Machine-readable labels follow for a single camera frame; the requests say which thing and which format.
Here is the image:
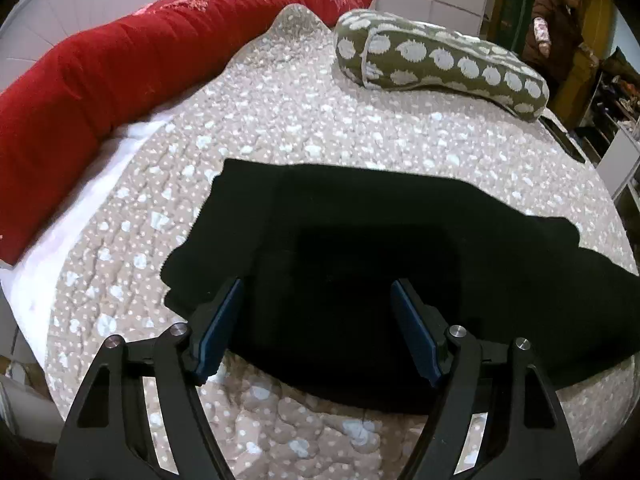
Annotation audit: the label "beige spotted bedspread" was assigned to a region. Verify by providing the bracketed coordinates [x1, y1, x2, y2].
[44, 4, 637, 480]

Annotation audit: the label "white round fan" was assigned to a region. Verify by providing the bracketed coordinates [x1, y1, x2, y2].
[0, 0, 173, 96]

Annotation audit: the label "black flat device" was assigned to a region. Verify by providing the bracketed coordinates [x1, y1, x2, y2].
[539, 115, 587, 164]

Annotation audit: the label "white bed sheet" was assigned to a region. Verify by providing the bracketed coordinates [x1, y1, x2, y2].
[0, 110, 176, 361]

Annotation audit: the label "person in brown coat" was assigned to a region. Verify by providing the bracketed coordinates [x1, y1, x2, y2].
[520, 0, 585, 93]

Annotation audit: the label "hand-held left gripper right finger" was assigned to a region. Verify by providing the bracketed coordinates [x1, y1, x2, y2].
[390, 279, 584, 480]

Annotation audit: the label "olive spotted bolster pillow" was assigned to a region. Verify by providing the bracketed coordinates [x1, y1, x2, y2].
[333, 9, 551, 123]

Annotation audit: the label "black pants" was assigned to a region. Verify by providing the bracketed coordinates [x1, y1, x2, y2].
[161, 158, 640, 417]

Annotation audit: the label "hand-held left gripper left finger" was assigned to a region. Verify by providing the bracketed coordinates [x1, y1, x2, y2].
[53, 277, 245, 480]

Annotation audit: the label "red quilted blanket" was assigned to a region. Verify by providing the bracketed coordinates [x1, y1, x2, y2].
[0, 0, 378, 266]

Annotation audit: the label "white shelf unit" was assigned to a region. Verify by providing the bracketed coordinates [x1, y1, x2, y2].
[597, 125, 640, 201]

